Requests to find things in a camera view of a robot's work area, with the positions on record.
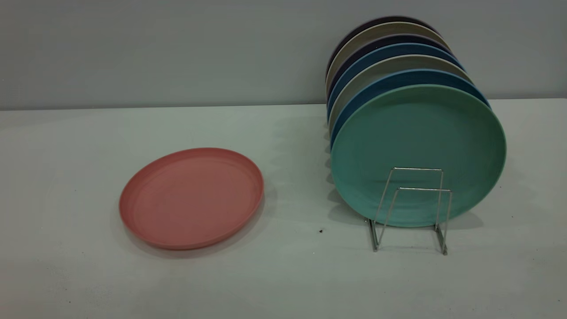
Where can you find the pink round plate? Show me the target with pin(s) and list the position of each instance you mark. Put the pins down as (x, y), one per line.
(190, 199)

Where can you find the green round plate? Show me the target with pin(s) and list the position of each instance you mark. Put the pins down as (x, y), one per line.
(412, 133)

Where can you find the blue round plate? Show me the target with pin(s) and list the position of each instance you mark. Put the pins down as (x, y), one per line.
(398, 79)
(390, 48)

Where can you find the beige round plate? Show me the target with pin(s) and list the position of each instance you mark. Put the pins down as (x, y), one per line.
(385, 29)
(390, 63)

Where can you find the dark navy round plate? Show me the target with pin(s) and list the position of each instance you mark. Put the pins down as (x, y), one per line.
(390, 39)

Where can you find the dark purple round plate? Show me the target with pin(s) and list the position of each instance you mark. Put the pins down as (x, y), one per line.
(385, 19)

